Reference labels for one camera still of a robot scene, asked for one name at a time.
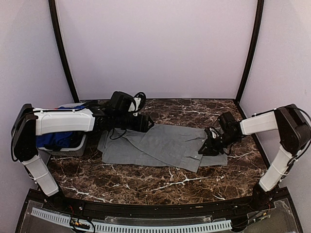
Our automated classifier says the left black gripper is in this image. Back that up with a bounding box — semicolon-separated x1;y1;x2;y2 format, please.
114;113;154;132

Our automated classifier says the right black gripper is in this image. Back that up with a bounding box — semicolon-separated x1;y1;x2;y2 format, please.
198;132;240;155

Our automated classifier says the grey button shirt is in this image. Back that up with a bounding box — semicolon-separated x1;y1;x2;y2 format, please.
97;124;228;172

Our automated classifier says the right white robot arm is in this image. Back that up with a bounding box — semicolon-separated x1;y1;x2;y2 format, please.
198;104;311;193

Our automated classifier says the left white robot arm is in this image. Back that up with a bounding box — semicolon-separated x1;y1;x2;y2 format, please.
10;91;154;212

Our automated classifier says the grey laundry basket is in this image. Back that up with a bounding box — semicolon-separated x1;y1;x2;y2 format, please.
35;103;94;156

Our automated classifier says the blue printed t-shirt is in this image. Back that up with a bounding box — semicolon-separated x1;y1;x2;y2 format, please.
35;104;87;150

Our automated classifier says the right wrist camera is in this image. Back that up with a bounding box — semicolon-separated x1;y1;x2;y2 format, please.
204;127;221;140

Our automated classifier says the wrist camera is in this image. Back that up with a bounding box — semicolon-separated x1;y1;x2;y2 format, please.
128;92;146;117
204;127;221;140

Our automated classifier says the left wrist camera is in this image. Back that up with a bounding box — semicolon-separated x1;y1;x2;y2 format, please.
128;92;146;117

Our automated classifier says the white slotted cable duct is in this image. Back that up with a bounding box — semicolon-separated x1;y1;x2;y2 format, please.
31;208;232;233

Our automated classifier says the black curved front rail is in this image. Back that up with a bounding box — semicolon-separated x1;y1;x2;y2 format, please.
26;188;289;219

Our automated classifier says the right black frame post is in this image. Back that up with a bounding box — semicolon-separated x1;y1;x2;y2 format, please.
235;0;264;105

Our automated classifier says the black frame post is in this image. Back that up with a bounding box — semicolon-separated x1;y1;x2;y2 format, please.
48;0;79;103
235;0;264;105

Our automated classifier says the left black frame post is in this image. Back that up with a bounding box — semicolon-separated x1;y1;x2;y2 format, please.
48;0;79;103

